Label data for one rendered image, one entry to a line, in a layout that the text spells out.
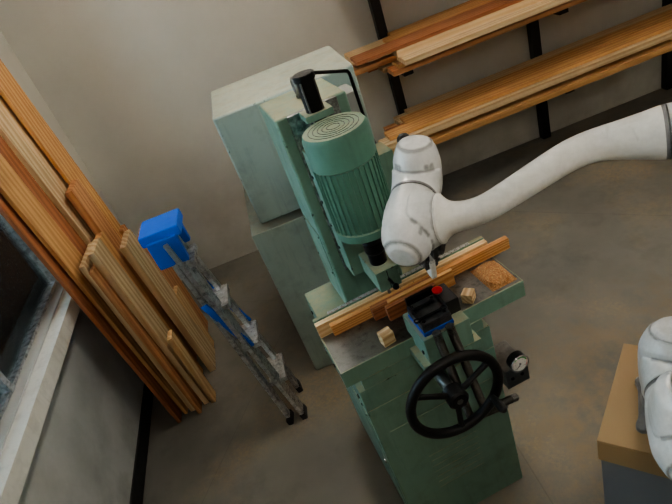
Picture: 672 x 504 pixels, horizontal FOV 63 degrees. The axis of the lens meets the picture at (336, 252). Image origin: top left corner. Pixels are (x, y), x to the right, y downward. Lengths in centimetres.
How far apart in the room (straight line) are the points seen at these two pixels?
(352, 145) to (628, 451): 100
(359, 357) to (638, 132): 90
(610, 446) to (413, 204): 83
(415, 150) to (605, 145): 35
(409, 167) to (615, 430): 87
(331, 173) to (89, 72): 255
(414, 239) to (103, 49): 290
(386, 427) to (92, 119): 275
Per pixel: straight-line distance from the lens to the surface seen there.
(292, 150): 158
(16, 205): 254
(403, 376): 166
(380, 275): 157
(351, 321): 167
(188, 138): 377
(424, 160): 115
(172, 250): 216
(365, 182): 139
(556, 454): 238
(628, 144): 114
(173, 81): 368
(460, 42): 337
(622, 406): 166
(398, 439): 183
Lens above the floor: 198
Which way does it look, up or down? 32 degrees down
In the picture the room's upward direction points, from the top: 21 degrees counter-clockwise
